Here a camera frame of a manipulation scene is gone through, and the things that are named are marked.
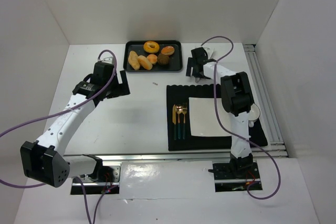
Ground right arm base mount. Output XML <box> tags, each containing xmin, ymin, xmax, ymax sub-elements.
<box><xmin>208</xmin><ymin>162</ymin><xmax>263</xmax><ymax>193</ymax></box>

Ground rose gold spoon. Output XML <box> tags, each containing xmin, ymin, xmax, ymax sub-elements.
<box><xmin>176</xmin><ymin>105</ymin><xmax>183</xmax><ymax>139</ymax></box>

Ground white cup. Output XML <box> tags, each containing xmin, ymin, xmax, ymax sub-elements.
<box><xmin>248</xmin><ymin>103</ymin><xmax>261</xmax><ymax>128</ymax></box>

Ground purple cable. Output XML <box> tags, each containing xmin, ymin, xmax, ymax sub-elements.
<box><xmin>0</xmin><ymin>49</ymin><xmax>118</xmax><ymax>224</ymax></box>
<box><xmin>201</xmin><ymin>35</ymin><xmax>281</xmax><ymax>200</ymax></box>

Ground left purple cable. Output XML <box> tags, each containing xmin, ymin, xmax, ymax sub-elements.
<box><xmin>0</xmin><ymin>49</ymin><xmax>118</xmax><ymax>224</ymax></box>

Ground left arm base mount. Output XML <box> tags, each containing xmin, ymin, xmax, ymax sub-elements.
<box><xmin>70</xmin><ymin>162</ymin><xmax>121</xmax><ymax>195</ymax></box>

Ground gold fork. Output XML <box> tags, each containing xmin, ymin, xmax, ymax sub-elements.
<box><xmin>182</xmin><ymin>102</ymin><xmax>187</xmax><ymax>140</ymax></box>

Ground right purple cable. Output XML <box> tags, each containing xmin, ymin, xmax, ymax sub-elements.
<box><xmin>201</xmin><ymin>35</ymin><xmax>281</xmax><ymax>200</ymax></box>

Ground glazed round bun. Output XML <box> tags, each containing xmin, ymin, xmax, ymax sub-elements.
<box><xmin>161</xmin><ymin>46</ymin><xmax>175</xmax><ymax>56</ymax></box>

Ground long bread roll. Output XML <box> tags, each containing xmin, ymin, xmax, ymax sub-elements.
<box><xmin>128</xmin><ymin>50</ymin><xmax>140</xmax><ymax>70</ymax></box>

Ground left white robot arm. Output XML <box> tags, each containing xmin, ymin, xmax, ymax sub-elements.
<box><xmin>20</xmin><ymin>62</ymin><xmax>130</xmax><ymax>188</ymax></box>

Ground gold knife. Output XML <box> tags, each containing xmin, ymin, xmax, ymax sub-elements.
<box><xmin>172</xmin><ymin>104</ymin><xmax>177</xmax><ymax>141</ymax></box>

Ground oval bread loaf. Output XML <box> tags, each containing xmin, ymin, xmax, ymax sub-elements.
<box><xmin>138</xmin><ymin>55</ymin><xmax>153</xmax><ymax>70</ymax></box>

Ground small orange bun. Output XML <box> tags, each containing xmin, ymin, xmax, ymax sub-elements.
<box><xmin>146</xmin><ymin>54</ymin><xmax>158</xmax><ymax>65</ymax></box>

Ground ring donut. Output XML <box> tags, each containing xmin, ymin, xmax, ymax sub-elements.
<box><xmin>143</xmin><ymin>41</ymin><xmax>160</xmax><ymax>54</ymax></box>

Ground dark chocolate bun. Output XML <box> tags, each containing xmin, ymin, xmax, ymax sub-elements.
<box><xmin>157</xmin><ymin>54</ymin><xmax>170</xmax><ymax>66</ymax></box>

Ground aluminium rail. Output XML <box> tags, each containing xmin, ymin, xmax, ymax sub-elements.
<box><xmin>62</xmin><ymin>153</ymin><xmax>289</xmax><ymax>162</ymax></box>

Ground black baking tray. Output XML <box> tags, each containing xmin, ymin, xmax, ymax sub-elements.
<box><xmin>123</xmin><ymin>40</ymin><xmax>183</xmax><ymax>73</ymax></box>

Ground side aluminium rails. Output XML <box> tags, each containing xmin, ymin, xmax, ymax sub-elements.
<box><xmin>243</xmin><ymin>44</ymin><xmax>289</xmax><ymax>158</ymax></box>

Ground black placemat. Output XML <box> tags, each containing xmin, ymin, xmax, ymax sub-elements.
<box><xmin>166</xmin><ymin>83</ymin><xmax>269</xmax><ymax>152</ymax></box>

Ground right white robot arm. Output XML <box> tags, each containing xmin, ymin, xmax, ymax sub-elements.
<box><xmin>186</xmin><ymin>47</ymin><xmax>254</xmax><ymax>177</ymax></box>

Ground white square plate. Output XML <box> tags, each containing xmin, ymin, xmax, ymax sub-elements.
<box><xmin>188</xmin><ymin>97</ymin><xmax>231</xmax><ymax>137</ymax></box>

